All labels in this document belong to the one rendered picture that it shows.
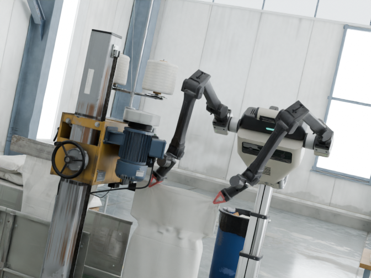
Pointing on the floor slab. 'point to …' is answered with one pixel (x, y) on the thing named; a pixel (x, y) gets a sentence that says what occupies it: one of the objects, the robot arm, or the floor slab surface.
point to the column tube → (72, 217)
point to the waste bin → (228, 242)
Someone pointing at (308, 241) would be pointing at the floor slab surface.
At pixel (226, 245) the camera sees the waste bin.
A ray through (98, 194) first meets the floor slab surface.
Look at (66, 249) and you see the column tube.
